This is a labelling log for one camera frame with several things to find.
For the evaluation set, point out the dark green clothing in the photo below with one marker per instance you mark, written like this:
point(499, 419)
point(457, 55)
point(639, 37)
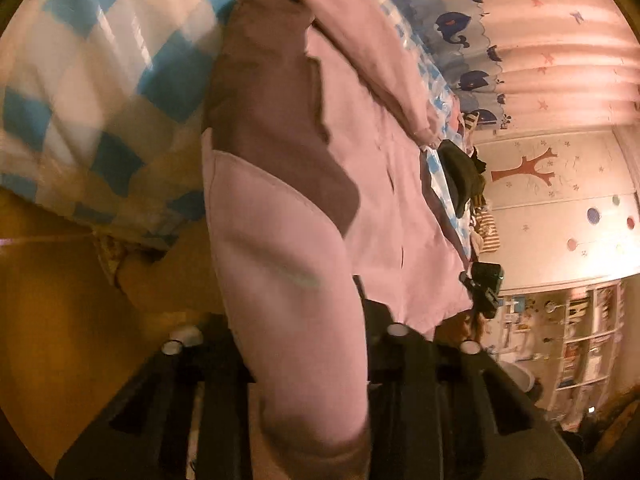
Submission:
point(462, 175)

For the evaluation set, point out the black white striped cloth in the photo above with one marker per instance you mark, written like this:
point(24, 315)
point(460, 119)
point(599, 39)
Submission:
point(471, 121)

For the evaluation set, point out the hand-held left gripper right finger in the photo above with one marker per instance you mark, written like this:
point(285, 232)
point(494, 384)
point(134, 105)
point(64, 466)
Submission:
point(400, 390)

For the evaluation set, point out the white bookshelf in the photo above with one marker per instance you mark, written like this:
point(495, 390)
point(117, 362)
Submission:
point(590, 340)

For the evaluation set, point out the pink blue whale print curtain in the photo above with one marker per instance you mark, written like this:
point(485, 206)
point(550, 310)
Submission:
point(560, 60)

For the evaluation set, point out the pink and brown hoodie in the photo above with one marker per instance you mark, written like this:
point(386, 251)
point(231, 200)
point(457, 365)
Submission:
point(280, 240)

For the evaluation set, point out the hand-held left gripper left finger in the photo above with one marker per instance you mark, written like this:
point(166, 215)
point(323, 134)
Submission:
point(220, 400)

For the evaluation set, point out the red white striped cloth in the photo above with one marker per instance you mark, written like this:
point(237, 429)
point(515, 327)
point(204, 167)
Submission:
point(487, 232)

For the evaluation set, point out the blue round wall sticker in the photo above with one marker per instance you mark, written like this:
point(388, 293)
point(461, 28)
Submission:
point(593, 216)

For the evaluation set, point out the blue white checked bed cover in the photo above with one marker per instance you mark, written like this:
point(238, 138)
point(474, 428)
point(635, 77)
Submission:
point(100, 60)

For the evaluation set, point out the red tree wall sticker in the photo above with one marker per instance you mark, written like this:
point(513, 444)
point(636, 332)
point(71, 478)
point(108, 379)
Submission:
point(527, 167)

